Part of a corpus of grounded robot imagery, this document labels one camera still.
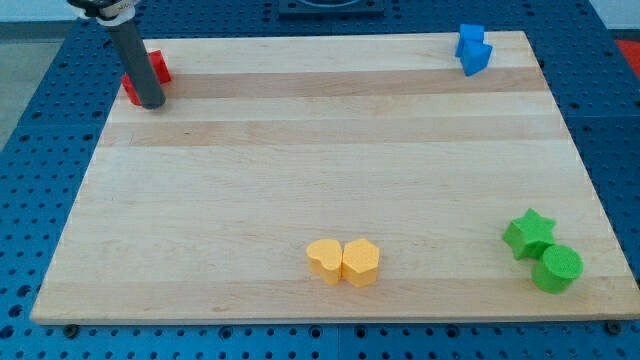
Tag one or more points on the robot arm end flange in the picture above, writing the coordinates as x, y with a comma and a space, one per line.
109, 13

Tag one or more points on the blue cube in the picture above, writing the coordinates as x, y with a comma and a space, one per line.
469, 32

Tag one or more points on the light wooden board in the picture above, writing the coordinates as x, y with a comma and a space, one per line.
200, 212

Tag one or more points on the yellow heart block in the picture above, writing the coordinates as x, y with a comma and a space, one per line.
324, 258

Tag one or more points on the yellow hexagon block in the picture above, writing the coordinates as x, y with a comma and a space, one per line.
360, 262

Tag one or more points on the blue triangular prism block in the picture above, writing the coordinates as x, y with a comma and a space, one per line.
475, 57

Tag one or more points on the red block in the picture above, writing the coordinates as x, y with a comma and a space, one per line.
161, 70

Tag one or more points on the green star block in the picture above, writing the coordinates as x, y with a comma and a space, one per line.
529, 235

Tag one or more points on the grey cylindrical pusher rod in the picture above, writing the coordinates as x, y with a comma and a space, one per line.
133, 54

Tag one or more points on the green cylinder block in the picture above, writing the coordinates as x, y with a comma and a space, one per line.
557, 268

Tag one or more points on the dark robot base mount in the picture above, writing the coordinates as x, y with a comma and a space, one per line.
299, 8

